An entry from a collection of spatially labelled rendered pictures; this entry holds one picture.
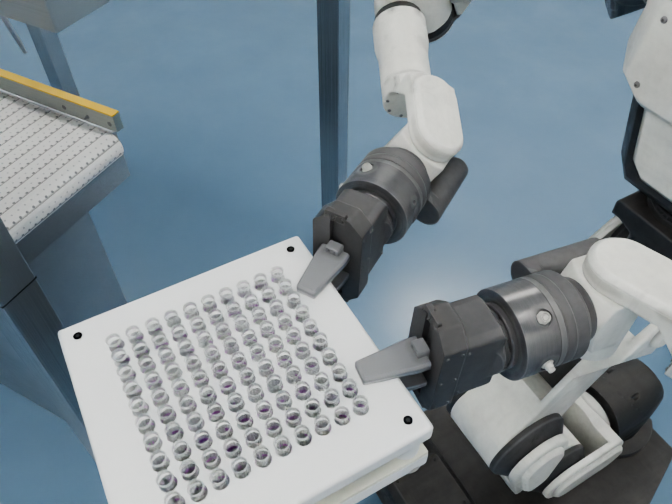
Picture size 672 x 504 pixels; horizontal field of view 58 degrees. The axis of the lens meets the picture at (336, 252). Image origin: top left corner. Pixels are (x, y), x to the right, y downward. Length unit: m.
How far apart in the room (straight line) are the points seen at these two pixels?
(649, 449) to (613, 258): 1.09
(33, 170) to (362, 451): 0.74
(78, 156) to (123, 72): 2.02
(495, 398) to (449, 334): 0.53
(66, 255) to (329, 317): 0.80
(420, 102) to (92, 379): 0.45
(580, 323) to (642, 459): 1.08
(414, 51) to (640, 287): 0.40
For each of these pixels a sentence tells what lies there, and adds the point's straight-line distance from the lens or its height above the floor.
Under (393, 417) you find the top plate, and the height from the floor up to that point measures 1.07.
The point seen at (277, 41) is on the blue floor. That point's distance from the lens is 3.16.
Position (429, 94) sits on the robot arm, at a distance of 0.73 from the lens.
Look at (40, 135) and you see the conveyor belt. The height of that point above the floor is 0.91.
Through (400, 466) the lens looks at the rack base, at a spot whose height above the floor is 1.03.
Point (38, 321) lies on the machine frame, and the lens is 0.99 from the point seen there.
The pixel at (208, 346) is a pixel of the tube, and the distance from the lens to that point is 0.54.
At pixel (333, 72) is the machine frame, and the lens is 1.59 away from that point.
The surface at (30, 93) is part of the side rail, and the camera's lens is 1.21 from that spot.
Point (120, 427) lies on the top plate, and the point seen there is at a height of 1.07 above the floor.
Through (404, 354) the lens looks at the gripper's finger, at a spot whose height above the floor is 1.08.
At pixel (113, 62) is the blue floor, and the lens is 3.15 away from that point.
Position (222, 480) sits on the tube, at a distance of 0.51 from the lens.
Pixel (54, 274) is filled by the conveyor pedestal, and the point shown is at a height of 0.64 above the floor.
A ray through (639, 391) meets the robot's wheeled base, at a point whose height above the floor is 0.35.
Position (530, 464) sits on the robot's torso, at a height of 0.62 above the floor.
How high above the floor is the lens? 1.53
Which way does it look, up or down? 48 degrees down
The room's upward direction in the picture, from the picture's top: straight up
